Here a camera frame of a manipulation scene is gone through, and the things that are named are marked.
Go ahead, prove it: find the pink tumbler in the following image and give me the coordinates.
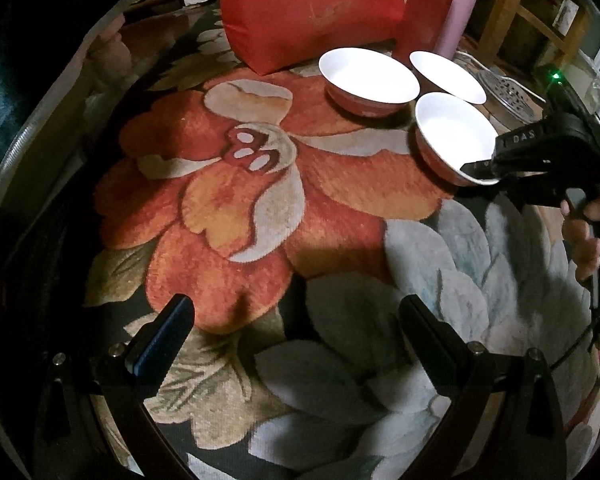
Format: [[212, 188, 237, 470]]
[[434, 0, 486, 59]]

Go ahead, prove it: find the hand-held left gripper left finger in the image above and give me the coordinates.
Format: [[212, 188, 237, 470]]
[[32, 294, 197, 480]]

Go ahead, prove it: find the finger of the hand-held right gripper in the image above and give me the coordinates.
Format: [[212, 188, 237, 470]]
[[459, 157, 503, 183]]

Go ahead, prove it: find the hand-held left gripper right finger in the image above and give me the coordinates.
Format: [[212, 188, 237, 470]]
[[399, 294, 568, 480]]

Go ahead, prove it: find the white bowl with red outside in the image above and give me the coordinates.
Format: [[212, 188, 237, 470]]
[[414, 92, 501, 188], [410, 50, 488, 107], [318, 47, 421, 117]]

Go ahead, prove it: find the white cable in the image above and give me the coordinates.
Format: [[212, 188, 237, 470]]
[[455, 50, 546, 98]]

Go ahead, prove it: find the round metal perforated lid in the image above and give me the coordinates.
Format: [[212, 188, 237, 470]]
[[480, 69, 538, 122]]

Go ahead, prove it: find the red bottle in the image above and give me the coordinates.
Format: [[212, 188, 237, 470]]
[[392, 0, 463, 63]]

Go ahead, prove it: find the person's right hand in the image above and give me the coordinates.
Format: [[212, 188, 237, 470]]
[[561, 185, 600, 281]]

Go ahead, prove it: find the red bag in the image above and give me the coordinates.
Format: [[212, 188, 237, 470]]
[[216, 0, 406, 75]]

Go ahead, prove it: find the wooden chair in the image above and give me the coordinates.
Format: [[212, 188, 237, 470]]
[[475, 0, 591, 68]]

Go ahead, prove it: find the floral tablecloth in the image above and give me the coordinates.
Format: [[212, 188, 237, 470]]
[[80, 5, 600, 480]]

